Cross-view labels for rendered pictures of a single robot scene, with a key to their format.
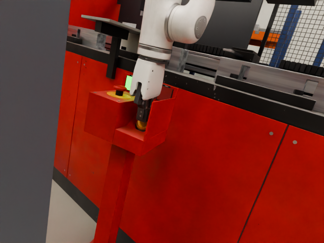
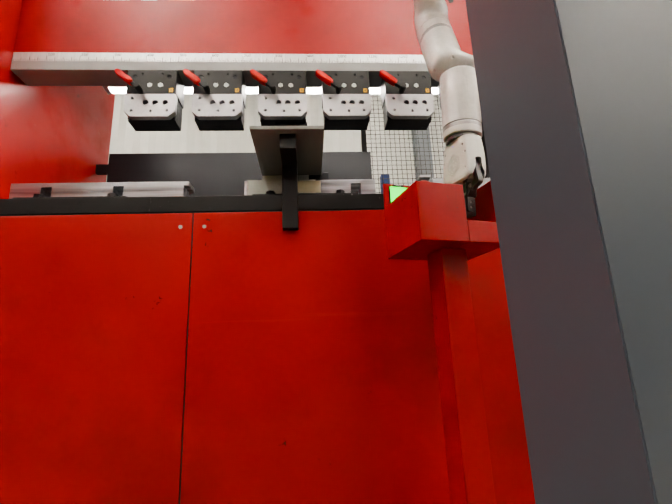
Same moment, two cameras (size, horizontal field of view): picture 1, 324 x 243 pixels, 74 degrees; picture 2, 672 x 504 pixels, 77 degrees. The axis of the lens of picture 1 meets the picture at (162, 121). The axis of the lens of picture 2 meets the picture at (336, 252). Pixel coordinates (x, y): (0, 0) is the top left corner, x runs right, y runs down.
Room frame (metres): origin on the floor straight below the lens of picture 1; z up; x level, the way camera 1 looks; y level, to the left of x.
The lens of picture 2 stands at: (0.08, 0.81, 0.45)
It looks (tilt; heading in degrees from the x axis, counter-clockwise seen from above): 14 degrees up; 322
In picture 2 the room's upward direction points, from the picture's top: 2 degrees counter-clockwise
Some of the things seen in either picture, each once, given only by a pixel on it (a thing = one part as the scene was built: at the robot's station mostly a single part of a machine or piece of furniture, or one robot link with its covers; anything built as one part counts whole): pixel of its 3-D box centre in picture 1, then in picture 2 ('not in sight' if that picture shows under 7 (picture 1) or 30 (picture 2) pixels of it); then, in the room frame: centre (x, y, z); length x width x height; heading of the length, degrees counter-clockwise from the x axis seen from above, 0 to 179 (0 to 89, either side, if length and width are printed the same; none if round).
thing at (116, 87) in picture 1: (119, 91); not in sight; (0.63, 0.14, 0.79); 0.04 x 0.04 x 0.04
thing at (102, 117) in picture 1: (131, 109); (441, 211); (0.62, 0.10, 0.75); 0.20 x 0.16 x 0.18; 69
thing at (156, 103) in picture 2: not in sight; (155, 100); (1.33, 0.54, 1.26); 0.15 x 0.09 x 0.17; 56
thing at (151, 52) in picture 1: (154, 52); (461, 134); (0.57, 0.06, 0.92); 0.09 x 0.08 x 0.03; 159
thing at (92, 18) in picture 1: (120, 27); (289, 153); (0.97, 0.27, 1.00); 0.26 x 0.18 x 0.01; 146
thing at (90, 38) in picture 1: (78, 34); (104, 201); (1.40, 0.64, 0.92); 0.50 x 0.06 x 0.10; 56
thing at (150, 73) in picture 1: (149, 76); (464, 160); (0.58, 0.06, 0.86); 0.10 x 0.07 x 0.11; 159
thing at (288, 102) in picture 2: not in sight; (283, 100); (1.11, 0.21, 1.26); 0.15 x 0.09 x 0.17; 56
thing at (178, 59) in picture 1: (149, 52); (310, 198); (1.06, 0.14, 0.92); 0.39 x 0.06 x 0.10; 56
